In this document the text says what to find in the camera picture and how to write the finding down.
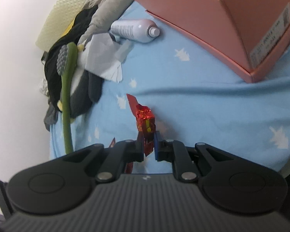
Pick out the grey white penguin plush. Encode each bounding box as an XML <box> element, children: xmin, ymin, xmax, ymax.
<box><xmin>44</xmin><ymin>33</ymin><xmax>104</xmax><ymax>130</ymax></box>

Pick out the red foil candy wrapper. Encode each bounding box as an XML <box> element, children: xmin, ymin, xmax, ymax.
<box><xmin>126</xmin><ymin>94</ymin><xmax>156</xmax><ymax>157</ymax></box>

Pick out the light blue patterned bedsheet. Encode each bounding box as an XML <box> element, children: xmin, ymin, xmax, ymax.
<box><xmin>48</xmin><ymin>0</ymin><xmax>290</xmax><ymax>175</ymax></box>

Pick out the green massage brush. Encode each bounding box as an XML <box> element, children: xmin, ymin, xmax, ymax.
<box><xmin>56</xmin><ymin>42</ymin><xmax>78</xmax><ymax>154</ymax></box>

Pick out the white paper towel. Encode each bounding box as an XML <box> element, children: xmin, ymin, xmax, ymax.
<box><xmin>81</xmin><ymin>33</ymin><xmax>133</xmax><ymax>83</ymax></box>

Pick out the black clothing pile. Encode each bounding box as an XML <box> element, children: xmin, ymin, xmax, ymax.
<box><xmin>44</xmin><ymin>5</ymin><xmax>98</xmax><ymax>107</ymax></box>

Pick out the pink cardboard shoe box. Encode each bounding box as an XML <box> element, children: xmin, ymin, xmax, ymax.
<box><xmin>135</xmin><ymin>0</ymin><xmax>290</xmax><ymax>83</ymax></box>

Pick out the grey duvet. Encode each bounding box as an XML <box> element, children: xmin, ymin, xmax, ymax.
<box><xmin>78</xmin><ymin>0</ymin><xmax>133</xmax><ymax>44</ymax></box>

